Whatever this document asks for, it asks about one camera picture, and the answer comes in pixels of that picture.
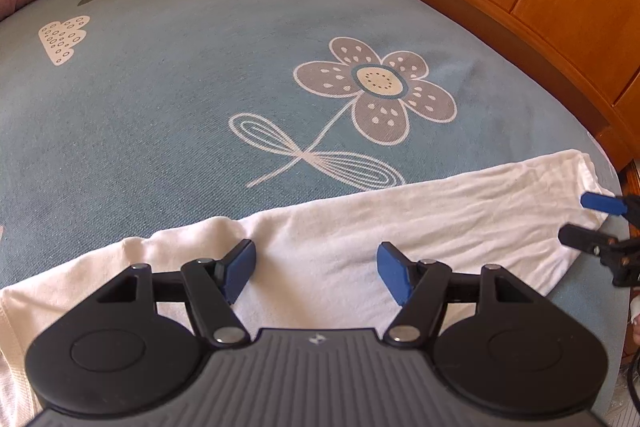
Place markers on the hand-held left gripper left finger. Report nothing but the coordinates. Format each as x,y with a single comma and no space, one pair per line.
237,269

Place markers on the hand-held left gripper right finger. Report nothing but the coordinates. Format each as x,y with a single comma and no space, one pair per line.
395,272

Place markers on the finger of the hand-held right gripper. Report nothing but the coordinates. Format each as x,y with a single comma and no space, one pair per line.
605,203
580,236

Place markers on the white printed long-sleeve shirt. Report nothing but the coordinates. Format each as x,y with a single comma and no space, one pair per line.
450,207

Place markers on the blue floral bed sheet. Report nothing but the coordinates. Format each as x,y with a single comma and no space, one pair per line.
150,107

